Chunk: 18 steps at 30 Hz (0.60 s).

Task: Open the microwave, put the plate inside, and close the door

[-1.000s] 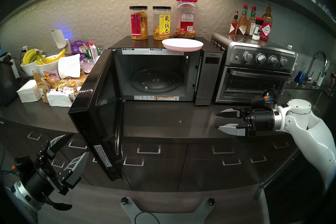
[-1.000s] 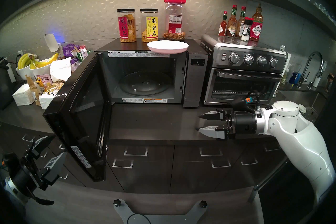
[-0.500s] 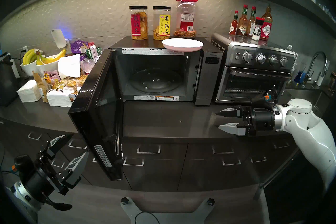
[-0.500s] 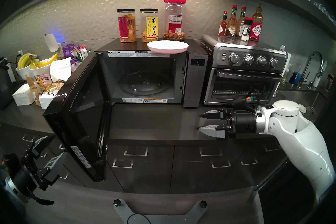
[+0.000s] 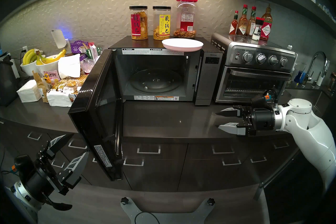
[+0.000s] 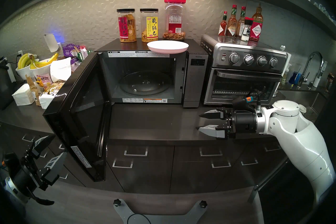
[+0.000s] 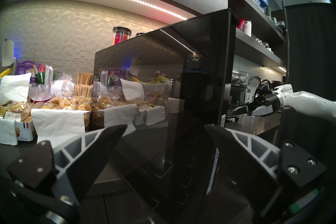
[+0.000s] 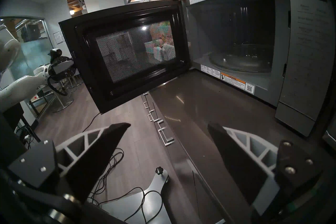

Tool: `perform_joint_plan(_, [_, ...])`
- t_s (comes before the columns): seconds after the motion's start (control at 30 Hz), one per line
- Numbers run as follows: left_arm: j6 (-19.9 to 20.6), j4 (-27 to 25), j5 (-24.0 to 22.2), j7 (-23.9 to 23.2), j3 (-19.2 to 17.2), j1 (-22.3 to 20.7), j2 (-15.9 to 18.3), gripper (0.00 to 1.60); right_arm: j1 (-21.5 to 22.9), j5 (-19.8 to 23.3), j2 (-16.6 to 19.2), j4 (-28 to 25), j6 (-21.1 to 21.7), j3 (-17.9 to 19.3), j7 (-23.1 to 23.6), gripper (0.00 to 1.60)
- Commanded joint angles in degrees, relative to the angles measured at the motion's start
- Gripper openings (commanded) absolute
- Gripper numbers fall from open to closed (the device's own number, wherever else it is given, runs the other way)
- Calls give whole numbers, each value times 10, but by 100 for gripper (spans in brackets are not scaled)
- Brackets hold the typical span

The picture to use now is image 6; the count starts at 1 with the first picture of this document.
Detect white plug-in wall device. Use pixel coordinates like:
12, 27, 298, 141
43, 33, 59, 53

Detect draped white paper napkin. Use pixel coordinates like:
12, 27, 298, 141
50, 57, 72, 82

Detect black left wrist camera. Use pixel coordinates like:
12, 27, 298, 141
2, 152, 22, 172

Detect chrome kitchen faucet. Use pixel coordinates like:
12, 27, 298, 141
298, 51, 324, 89

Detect small white paper napkin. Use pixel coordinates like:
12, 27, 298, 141
39, 93, 56, 110

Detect spice shaker red black cap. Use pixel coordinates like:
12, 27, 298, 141
241, 17, 254, 42

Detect clear jar red lid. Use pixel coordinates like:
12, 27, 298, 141
162, 0, 186, 41

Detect purple biscotti bag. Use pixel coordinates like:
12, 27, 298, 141
62, 44, 80, 65

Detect steel sink basin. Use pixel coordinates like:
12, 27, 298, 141
278, 91, 324, 124

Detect greenish yellow banana bunch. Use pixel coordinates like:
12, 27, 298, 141
17, 53, 32, 69

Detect pale sauce bottle green cap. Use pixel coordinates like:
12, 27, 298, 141
235, 6, 246, 39

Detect black looped wrist cable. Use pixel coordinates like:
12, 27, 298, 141
26, 189, 55, 205

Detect glass microwave turntable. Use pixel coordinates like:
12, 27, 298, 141
119, 71, 172, 96

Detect brown sauce bottle green cap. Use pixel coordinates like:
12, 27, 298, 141
225, 5, 238, 38

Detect large orange hot sauce bottle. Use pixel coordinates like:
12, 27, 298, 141
249, 4, 264, 42

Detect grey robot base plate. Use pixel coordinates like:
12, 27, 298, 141
113, 199, 208, 224

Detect small red hot sauce bottle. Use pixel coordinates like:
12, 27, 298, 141
218, 11, 228, 37

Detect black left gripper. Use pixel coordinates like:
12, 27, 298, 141
12, 135, 67, 195

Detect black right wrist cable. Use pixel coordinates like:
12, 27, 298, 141
247, 90, 263, 111

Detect snack jar red label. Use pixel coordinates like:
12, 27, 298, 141
117, 9, 137, 43

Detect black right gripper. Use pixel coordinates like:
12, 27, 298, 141
196, 108, 259, 139

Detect dark lower cabinet run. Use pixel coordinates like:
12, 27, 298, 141
0, 121, 302, 195

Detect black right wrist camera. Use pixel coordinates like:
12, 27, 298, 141
232, 96, 256, 111

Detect grey metal bar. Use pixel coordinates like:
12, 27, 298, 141
248, 159, 289, 203

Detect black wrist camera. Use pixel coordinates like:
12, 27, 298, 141
2, 152, 22, 172
232, 96, 256, 111

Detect white round plate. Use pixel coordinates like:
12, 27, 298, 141
147, 40, 189, 55

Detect brown paper snack bag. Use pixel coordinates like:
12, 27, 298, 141
25, 74, 42, 106

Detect snack jar yellow label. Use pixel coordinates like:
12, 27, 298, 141
140, 8, 159, 43

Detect yellow wrapped cake packs pile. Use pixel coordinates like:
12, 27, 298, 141
43, 80, 66, 96

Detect black microwave body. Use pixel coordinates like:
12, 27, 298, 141
95, 38, 209, 108

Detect stainless steel toaster oven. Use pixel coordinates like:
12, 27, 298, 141
200, 34, 288, 106

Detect ripe yellow banana bunch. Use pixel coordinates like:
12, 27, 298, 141
30, 53, 59, 69

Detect green red tea packets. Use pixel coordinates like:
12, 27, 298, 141
77, 46, 91, 62

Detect clear yellowish soap bottle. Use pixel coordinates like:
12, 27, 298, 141
279, 65, 290, 89

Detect pink Korean snack pack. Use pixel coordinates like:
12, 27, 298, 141
34, 74, 53, 87

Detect brown container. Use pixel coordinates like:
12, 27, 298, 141
325, 73, 335, 93

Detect white fruit bowl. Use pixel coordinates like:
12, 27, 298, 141
31, 58, 54, 77
15, 65, 33, 79

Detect white napkin stack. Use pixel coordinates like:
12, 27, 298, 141
12, 84, 34, 106

